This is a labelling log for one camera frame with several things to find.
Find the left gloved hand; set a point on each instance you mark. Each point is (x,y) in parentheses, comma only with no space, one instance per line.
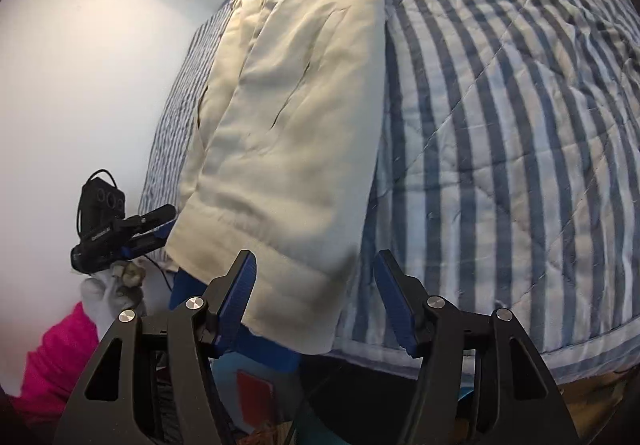
(105,294)

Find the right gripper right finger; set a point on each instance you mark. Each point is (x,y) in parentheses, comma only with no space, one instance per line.
(516,400)

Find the beige and blue jacket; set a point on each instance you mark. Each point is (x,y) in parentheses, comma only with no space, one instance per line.
(281,160)

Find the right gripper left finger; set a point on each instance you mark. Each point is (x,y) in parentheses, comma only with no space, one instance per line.
(115,400)

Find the blue striped quilt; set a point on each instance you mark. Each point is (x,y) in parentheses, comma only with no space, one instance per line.
(508,176)

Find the pink sleeve forearm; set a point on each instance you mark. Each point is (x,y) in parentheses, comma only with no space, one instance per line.
(53,369)

